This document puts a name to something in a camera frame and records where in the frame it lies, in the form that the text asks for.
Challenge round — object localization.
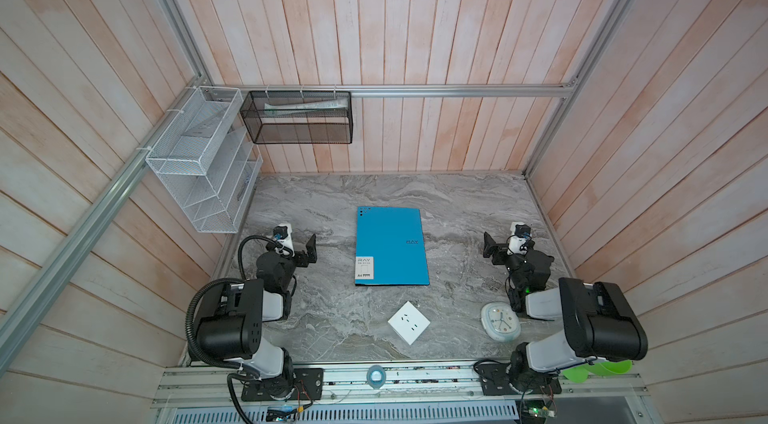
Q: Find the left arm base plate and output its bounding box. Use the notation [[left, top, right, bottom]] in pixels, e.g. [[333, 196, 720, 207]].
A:
[[241, 367, 324, 402]]

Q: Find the black wire mesh basket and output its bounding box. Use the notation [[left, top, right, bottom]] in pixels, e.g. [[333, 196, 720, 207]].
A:
[[240, 90, 354, 145]]

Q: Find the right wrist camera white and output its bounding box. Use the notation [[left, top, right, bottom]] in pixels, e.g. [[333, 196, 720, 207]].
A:
[[507, 222, 535, 255]]

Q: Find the green plastic funnel cup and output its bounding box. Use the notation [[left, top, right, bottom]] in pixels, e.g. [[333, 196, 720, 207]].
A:
[[562, 360, 632, 383]]

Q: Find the blue folder black inside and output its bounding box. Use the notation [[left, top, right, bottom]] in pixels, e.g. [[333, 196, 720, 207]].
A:
[[354, 206, 430, 286]]

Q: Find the white wall socket plate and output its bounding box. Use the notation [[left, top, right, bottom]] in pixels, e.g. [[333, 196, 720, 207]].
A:
[[388, 301, 430, 345]]

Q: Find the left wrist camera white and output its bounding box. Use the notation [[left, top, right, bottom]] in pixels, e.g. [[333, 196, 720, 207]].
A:
[[272, 223, 294, 251]]

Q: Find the white oval alarm clock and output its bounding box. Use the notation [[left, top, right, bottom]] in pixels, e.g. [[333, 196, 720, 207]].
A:
[[480, 302, 522, 342]]

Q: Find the blue tape roll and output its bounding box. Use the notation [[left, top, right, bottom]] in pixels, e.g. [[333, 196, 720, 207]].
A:
[[366, 365, 387, 389]]

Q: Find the aluminium mounting rail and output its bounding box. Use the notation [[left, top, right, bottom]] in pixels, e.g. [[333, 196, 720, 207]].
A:
[[149, 360, 652, 410]]

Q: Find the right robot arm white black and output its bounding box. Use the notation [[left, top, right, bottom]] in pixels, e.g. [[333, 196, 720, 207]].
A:
[[481, 223, 649, 394]]

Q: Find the white wire mesh shelf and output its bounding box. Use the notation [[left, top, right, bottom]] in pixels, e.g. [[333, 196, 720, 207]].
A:
[[146, 87, 263, 234]]

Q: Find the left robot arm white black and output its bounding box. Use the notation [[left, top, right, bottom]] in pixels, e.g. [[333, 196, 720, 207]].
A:
[[184, 225, 317, 400]]

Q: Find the horizontal aluminium frame bar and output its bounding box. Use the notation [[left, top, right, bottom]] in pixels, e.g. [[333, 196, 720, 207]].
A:
[[228, 84, 575, 98]]

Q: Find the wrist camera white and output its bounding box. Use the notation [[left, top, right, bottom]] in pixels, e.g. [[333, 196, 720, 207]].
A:
[[507, 222, 535, 255], [272, 223, 294, 251]]

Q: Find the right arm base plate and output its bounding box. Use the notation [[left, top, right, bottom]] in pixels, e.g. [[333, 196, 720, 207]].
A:
[[472, 360, 562, 396]]

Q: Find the black corrugated cable hose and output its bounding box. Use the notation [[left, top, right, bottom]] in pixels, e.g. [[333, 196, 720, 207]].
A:
[[184, 277, 253, 371]]

